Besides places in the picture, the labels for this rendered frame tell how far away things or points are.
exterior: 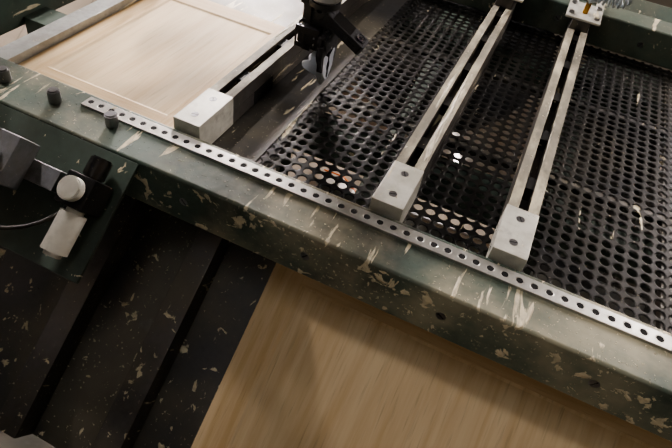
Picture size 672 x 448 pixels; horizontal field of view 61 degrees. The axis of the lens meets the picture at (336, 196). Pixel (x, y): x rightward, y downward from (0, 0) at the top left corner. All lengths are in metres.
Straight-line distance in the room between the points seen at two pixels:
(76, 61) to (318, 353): 0.86
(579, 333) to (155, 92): 0.98
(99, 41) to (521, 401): 1.25
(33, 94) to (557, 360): 1.10
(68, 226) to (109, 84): 0.42
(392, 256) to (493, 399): 0.39
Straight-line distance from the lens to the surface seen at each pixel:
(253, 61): 1.36
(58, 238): 1.09
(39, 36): 1.54
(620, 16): 1.99
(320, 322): 1.21
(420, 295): 0.96
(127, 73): 1.42
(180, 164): 1.10
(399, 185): 1.07
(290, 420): 1.23
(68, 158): 1.19
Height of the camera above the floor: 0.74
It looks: 9 degrees up
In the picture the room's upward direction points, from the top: 24 degrees clockwise
